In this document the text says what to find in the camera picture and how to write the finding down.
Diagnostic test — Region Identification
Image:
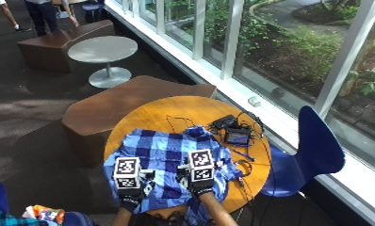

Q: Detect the looped black cable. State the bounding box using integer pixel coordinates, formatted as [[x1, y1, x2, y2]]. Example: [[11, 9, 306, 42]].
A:
[[233, 159, 254, 178]]

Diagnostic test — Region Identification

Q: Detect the small black screen device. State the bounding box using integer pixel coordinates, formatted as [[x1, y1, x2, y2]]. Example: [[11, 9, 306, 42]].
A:
[[224, 126, 254, 148]]

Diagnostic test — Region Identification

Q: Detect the white window handle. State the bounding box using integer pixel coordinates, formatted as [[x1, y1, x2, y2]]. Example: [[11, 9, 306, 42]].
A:
[[248, 96, 262, 108]]

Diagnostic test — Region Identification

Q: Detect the thin black cable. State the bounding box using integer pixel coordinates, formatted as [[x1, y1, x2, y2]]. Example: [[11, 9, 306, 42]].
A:
[[165, 114, 197, 134]]

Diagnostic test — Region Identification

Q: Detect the small brown angular bench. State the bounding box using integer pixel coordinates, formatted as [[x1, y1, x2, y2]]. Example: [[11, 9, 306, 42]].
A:
[[16, 19, 117, 75]]

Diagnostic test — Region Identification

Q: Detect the large brown angular bench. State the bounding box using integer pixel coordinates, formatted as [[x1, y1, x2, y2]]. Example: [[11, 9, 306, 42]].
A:
[[61, 74, 218, 169]]

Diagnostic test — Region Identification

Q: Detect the dark blue chair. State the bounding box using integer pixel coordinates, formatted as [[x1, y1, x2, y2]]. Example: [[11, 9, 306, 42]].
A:
[[80, 0, 108, 14]]

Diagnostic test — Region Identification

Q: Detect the black palm camera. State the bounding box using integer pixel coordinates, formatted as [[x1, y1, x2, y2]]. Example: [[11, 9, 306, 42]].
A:
[[140, 169, 157, 183], [177, 163, 192, 177]]

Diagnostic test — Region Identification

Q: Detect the blue strap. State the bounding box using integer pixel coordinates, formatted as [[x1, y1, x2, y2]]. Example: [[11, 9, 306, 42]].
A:
[[232, 148, 257, 163]]

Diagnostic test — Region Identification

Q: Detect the white marker cube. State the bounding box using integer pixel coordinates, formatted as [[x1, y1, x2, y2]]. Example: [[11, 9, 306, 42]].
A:
[[113, 156, 144, 190], [188, 148, 217, 184]]

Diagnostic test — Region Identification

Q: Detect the dark blue cloth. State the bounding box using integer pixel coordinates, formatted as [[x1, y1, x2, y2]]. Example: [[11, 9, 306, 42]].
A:
[[61, 211, 99, 226]]

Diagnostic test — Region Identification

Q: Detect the black cable bundle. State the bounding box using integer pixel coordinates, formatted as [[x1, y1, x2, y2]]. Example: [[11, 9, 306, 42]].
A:
[[236, 110, 276, 158]]

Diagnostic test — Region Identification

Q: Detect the teal checked cloth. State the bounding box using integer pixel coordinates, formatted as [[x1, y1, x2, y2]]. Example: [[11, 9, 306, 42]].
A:
[[0, 209, 51, 226]]

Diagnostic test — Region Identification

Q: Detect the person's right hand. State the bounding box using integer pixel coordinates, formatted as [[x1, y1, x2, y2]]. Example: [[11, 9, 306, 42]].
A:
[[177, 169, 217, 199]]

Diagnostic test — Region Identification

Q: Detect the blue checked shirt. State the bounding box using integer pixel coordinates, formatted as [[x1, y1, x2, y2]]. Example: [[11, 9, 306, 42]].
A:
[[103, 125, 244, 224]]

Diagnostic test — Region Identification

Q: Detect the round grey pedestal table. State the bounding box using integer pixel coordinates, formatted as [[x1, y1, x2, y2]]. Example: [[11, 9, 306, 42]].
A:
[[67, 35, 140, 89]]

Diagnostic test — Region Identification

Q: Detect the black box device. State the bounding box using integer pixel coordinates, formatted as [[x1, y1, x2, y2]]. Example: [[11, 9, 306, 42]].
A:
[[210, 114, 240, 130]]

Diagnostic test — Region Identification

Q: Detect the orange and white cloth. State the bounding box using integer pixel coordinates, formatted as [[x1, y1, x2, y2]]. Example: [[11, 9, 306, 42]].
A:
[[22, 204, 67, 226]]

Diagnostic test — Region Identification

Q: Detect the blue plastic chair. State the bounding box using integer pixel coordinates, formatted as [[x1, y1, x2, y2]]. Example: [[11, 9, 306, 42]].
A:
[[260, 105, 347, 199]]

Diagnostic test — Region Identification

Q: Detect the person's left hand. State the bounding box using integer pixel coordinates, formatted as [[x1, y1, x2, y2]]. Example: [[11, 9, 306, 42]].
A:
[[119, 178, 157, 213]]

